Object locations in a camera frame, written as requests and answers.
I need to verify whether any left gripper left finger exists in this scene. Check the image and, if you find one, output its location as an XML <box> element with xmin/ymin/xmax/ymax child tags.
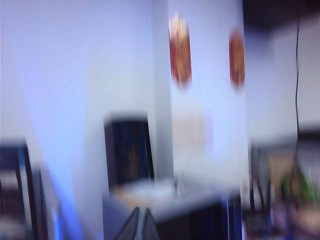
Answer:
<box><xmin>119</xmin><ymin>207</ymin><xmax>142</xmax><ymax>240</ymax></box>

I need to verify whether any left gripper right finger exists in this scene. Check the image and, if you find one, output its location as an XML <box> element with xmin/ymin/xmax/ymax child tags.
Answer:
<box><xmin>144</xmin><ymin>207</ymin><xmax>161</xmax><ymax>240</ymax></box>

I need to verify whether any black Midea microwave oven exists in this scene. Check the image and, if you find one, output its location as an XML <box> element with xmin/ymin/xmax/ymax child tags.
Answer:
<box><xmin>102</xmin><ymin>179</ymin><xmax>243</xmax><ymax>240</ymax></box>

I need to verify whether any black shelf rack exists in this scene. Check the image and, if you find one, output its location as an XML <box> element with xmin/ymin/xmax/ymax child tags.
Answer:
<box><xmin>0</xmin><ymin>139</ymin><xmax>51</xmax><ymax>240</ymax></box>

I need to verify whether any pale wall poster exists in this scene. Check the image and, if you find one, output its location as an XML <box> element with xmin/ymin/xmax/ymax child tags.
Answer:
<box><xmin>172</xmin><ymin>109</ymin><xmax>215</xmax><ymax>148</ymax></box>

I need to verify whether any red round wall ornament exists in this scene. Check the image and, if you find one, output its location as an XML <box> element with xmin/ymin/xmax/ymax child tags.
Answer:
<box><xmin>228</xmin><ymin>27</ymin><xmax>246</xmax><ymax>91</ymax></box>
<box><xmin>168</xmin><ymin>12</ymin><xmax>193</xmax><ymax>88</ymax></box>

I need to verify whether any thin black hanging cable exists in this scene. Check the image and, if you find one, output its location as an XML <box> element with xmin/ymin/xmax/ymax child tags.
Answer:
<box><xmin>294</xmin><ymin>14</ymin><xmax>301</xmax><ymax>153</ymax></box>

